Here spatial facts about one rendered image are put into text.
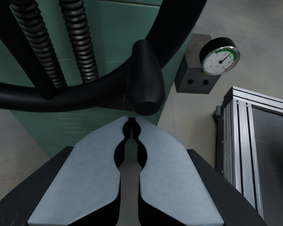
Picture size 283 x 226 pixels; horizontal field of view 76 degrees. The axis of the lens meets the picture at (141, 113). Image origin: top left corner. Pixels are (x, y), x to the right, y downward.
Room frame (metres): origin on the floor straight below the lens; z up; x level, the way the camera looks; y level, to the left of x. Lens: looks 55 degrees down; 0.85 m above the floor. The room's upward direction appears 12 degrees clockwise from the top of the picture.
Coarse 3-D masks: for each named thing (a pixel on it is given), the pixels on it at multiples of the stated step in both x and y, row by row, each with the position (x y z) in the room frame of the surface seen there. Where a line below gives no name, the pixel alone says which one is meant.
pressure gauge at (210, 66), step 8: (216, 40) 0.29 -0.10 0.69; (224, 40) 0.29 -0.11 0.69; (232, 40) 0.30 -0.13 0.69; (208, 48) 0.28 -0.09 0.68; (216, 48) 0.27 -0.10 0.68; (224, 48) 0.27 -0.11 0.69; (232, 48) 0.27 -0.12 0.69; (200, 56) 0.28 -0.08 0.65; (208, 56) 0.27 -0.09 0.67; (216, 56) 0.27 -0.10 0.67; (224, 56) 0.27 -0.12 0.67; (232, 56) 0.28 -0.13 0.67; (208, 64) 0.27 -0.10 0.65; (216, 64) 0.27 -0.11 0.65; (224, 64) 0.28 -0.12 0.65; (232, 64) 0.28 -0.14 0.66; (208, 72) 0.27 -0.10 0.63; (216, 72) 0.27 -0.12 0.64; (224, 72) 0.28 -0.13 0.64
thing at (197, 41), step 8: (192, 40) 0.39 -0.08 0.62; (200, 40) 0.39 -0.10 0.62; (208, 40) 0.40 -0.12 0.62; (192, 48) 0.35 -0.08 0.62; (200, 48) 0.36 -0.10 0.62; (184, 56) 0.32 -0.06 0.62; (192, 56) 0.33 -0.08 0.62; (184, 64) 0.31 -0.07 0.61; (192, 64) 0.30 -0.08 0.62; (200, 64) 0.31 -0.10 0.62; (184, 72) 0.30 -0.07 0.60; (192, 72) 0.30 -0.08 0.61; (200, 72) 0.30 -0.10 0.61; (176, 80) 0.32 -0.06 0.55; (184, 80) 0.29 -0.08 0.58; (192, 80) 0.29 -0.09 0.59; (200, 80) 0.30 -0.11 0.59; (208, 80) 0.30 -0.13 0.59; (216, 80) 0.31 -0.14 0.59; (176, 88) 0.30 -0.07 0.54; (184, 88) 0.29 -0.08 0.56; (192, 88) 0.30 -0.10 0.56; (200, 88) 0.30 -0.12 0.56; (208, 88) 0.31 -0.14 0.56
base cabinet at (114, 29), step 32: (96, 0) 0.29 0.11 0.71; (64, 32) 0.28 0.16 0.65; (96, 32) 0.29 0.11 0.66; (128, 32) 0.30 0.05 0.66; (192, 32) 0.33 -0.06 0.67; (0, 64) 0.24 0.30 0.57; (64, 64) 0.27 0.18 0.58; (32, 128) 0.24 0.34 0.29; (64, 128) 0.26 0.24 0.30; (96, 128) 0.28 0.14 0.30
